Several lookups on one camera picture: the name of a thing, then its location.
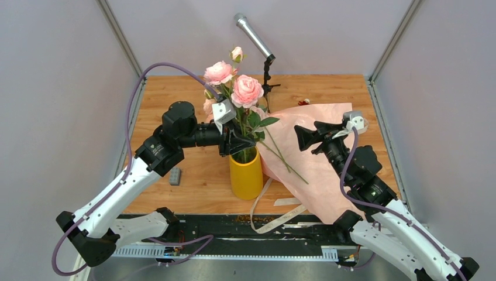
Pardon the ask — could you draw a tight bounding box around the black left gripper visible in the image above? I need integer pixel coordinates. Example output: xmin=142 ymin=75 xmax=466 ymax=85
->
xmin=179 ymin=119 xmax=257 ymax=157

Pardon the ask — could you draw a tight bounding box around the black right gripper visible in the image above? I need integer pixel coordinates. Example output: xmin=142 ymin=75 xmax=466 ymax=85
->
xmin=293 ymin=121 xmax=350 ymax=185

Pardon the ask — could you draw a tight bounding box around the pink wrapping paper sheet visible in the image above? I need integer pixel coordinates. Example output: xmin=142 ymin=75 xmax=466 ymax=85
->
xmin=257 ymin=103 xmax=362 ymax=224

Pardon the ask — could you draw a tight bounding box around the pink rose stem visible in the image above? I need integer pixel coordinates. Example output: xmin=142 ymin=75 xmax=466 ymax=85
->
xmin=203 ymin=98 xmax=216 ymax=123
xmin=204 ymin=46 xmax=278 ymax=142

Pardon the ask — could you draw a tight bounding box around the white printed ribbon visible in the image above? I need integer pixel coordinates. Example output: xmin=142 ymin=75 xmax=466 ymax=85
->
xmin=249 ymin=177 xmax=309 ymax=235

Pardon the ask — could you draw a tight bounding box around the pink flower bouquet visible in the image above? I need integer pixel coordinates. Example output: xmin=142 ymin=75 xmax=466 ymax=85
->
xmin=259 ymin=128 xmax=309 ymax=185

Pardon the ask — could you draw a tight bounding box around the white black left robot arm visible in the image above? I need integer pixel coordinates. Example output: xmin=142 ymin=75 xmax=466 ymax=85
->
xmin=56 ymin=101 xmax=256 ymax=267

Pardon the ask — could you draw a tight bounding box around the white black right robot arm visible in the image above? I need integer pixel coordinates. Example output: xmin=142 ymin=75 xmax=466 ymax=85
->
xmin=294 ymin=117 xmax=480 ymax=280

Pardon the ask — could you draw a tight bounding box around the yellow cylindrical vase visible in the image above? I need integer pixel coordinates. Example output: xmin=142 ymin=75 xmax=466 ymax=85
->
xmin=229 ymin=147 xmax=264 ymax=200

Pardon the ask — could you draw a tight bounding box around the black tripod microphone stand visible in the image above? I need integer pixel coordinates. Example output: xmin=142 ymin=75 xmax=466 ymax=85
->
xmin=262 ymin=54 xmax=281 ymax=113

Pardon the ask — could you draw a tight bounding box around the grey building brick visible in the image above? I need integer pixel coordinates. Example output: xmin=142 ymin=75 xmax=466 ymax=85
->
xmin=168 ymin=167 xmax=181 ymax=186

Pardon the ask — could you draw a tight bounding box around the silver microphone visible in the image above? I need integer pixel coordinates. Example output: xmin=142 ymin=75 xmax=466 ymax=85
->
xmin=234 ymin=13 xmax=275 ymax=64

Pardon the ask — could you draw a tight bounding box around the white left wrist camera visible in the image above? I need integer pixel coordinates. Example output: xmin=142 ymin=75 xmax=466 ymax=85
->
xmin=212 ymin=99 xmax=237 ymax=133

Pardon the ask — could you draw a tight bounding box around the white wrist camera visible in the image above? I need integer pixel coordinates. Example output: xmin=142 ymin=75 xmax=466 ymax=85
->
xmin=212 ymin=99 xmax=237 ymax=133
xmin=332 ymin=111 xmax=369 ymax=139

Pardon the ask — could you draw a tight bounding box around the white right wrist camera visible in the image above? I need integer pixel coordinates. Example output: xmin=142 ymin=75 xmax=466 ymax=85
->
xmin=332 ymin=111 xmax=369 ymax=139

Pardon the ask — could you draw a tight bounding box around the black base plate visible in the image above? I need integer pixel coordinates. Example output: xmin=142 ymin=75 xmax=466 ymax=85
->
xmin=154 ymin=214 xmax=373 ymax=258

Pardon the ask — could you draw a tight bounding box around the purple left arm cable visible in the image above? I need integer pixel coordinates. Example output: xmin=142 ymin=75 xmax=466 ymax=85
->
xmin=51 ymin=63 xmax=220 ymax=277

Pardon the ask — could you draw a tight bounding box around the white slotted cable duct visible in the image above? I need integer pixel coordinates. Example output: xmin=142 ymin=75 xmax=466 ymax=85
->
xmin=112 ymin=246 xmax=339 ymax=261

